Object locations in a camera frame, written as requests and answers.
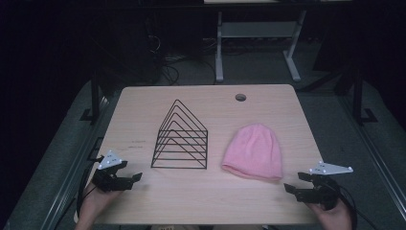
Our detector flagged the pink knit beanie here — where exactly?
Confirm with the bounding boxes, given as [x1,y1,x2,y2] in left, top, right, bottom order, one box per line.
[221,123,284,182]

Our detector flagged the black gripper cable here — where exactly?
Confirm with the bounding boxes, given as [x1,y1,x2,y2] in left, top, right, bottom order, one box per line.
[334,184,381,230]
[76,154,105,221]

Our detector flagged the light wooden table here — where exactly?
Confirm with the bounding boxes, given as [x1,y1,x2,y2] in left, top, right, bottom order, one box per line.
[74,83,327,225]

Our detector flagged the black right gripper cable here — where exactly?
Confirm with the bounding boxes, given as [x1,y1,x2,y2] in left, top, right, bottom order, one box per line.
[334,184,381,230]

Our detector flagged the grey metal desk frame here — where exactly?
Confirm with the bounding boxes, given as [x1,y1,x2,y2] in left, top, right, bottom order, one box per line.
[214,9,308,84]

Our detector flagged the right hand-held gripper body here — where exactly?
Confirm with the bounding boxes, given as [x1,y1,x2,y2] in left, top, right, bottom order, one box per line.
[296,161,354,212]

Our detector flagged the tangle of floor cables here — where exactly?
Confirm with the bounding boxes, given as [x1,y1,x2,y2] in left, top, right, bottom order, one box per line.
[145,33,218,86]

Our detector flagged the black wire file rack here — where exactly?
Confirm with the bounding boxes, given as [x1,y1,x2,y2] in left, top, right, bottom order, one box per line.
[150,99,209,171]

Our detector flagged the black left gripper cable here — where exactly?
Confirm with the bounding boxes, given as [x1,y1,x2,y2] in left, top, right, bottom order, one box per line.
[76,154,105,221]

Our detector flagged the person's right hand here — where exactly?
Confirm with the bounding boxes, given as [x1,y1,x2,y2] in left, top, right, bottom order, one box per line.
[306,198,354,230]

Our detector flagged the black metal stand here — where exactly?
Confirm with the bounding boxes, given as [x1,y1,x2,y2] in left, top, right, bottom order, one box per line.
[350,71,379,127]
[79,68,103,127]

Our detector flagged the aluminium frame rail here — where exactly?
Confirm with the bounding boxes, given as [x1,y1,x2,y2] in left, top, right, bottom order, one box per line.
[39,94,111,230]
[336,94,406,222]

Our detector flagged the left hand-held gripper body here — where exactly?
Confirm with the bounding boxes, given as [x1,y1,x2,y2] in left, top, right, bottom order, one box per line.
[92,149,134,193]

